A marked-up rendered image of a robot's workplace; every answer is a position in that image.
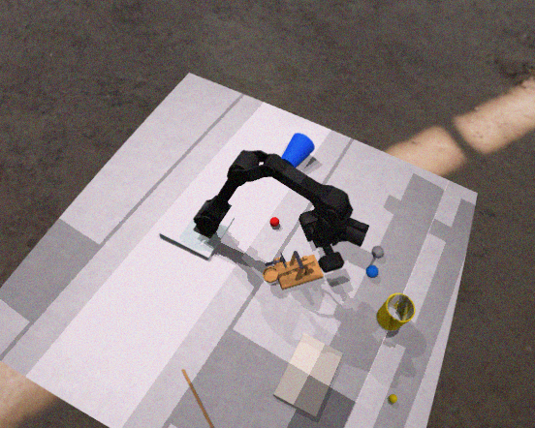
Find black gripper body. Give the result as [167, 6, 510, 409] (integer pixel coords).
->
[299, 210, 344, 273]

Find yellow open cylinder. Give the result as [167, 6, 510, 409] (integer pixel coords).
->
[376, 292, 415, 331]

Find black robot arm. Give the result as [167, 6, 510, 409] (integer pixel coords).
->
[193, 150, 369, 247]

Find grey ball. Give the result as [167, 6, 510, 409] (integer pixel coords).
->
[371, 246, 383, 258]

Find blue ball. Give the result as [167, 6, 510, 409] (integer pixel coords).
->
[366, 264, 378, 277]

